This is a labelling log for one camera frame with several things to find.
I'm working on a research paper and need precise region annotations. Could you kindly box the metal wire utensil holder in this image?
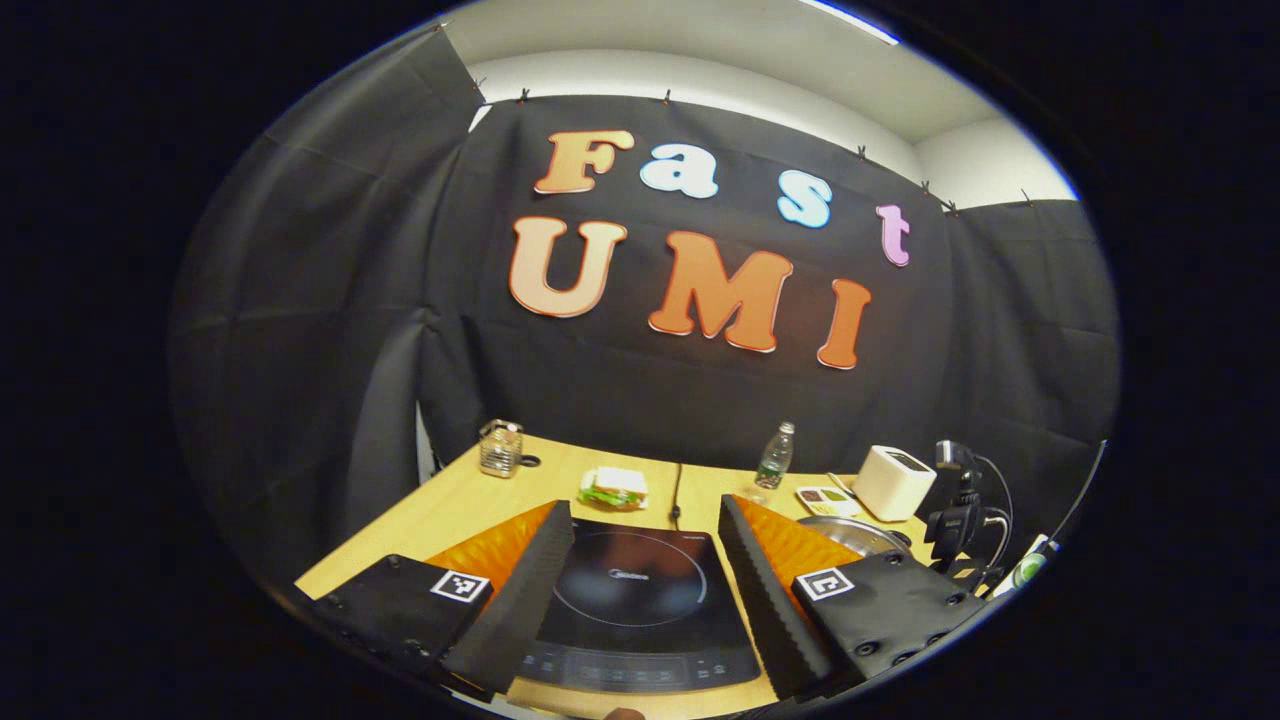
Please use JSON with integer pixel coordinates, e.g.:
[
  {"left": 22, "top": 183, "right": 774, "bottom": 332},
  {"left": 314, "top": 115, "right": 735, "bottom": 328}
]
[{"left": 478, "top": 419, "right": 525, "bottom": 479}]

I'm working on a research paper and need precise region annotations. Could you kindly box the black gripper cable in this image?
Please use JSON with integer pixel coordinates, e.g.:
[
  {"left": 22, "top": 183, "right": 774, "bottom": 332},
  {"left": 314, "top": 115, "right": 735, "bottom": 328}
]
[{"left": 972, "top": 455, "right": 1017, "bottom": 591}]

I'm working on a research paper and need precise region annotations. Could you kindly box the black induction cooktop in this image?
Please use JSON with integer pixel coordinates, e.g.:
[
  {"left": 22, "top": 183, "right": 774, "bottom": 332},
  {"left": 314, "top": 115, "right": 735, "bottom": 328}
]
[{"left": 515, "top": 518, "right": 763, "bottom": 693}]

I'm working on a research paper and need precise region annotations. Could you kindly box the white toaster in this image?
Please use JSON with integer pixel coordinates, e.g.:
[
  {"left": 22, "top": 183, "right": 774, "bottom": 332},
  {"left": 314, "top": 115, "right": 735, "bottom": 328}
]
[{"left": 852, "top": 445, "right": 938, "bottom": 523}]

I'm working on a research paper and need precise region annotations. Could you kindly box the sandwich with lettuce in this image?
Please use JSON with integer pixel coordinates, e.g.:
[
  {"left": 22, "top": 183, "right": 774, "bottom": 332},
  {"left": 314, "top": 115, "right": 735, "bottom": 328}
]
[{"left": 578, "top": 466, "right": 651, "bottom": 511}]

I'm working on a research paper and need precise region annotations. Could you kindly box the steel pot with black handles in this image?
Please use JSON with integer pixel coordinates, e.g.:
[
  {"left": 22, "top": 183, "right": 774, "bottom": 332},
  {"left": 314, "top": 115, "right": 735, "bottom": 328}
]
[{"left": 797, "top": 515, "right": 913, "bottom": 559}]

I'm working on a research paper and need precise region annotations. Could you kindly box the black backdrop cloth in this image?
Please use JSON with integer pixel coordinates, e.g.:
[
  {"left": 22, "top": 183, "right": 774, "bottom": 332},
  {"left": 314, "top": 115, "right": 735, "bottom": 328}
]
[{"left": 168, "top": 25, "right": 1121, "bottom": 591}]

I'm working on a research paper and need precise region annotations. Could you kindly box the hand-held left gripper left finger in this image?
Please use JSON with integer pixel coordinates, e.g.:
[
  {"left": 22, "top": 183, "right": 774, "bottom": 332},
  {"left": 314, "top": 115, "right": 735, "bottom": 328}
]
[{"left": 312, "top": 500, "right": 577, "bottom": 703}]

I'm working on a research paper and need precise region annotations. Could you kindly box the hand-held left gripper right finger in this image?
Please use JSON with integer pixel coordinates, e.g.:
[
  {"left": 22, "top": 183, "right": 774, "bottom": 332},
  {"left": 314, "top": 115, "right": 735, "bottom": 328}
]
[{"left": 717, "top": 494, "right": 993, "bottom": 701}]

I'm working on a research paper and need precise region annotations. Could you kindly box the white divided dish of beans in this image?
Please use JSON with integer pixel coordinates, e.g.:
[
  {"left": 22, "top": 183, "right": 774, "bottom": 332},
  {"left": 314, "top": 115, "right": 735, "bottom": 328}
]
[{"left": 795, "top": 486, "right": 861, "bottom": 518}]

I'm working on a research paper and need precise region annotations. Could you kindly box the clear plastic water bottle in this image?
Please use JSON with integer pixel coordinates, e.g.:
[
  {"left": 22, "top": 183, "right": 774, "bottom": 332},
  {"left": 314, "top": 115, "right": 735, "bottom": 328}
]
[{"left": 755, "top": 421, "right": 797, "bottom": 491}]

